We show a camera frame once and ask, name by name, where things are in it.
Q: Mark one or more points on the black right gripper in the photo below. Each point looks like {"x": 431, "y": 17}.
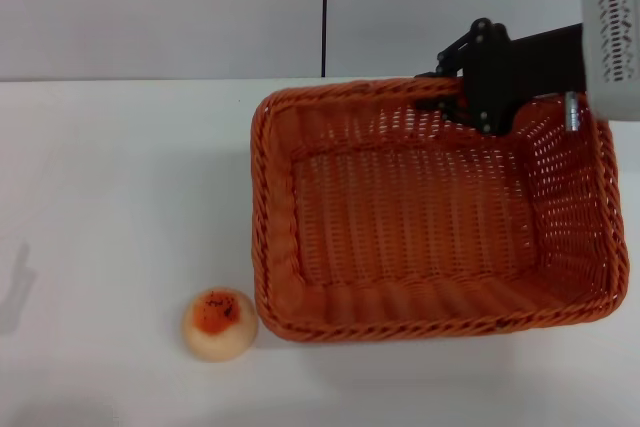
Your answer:
{"x": 520, "y": 67}

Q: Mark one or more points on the orange woven wicker basket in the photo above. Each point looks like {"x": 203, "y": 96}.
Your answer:
{"x": 410, "y": 227}

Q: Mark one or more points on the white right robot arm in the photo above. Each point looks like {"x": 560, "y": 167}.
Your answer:
{"x": 612, "y": 32}

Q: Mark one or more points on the silver metal connector plug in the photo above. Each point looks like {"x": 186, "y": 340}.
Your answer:
{"x": 573, "y": 114}

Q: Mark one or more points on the round peach-coloured bun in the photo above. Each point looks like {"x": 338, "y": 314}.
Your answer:
{"x": 219, "y": 324}

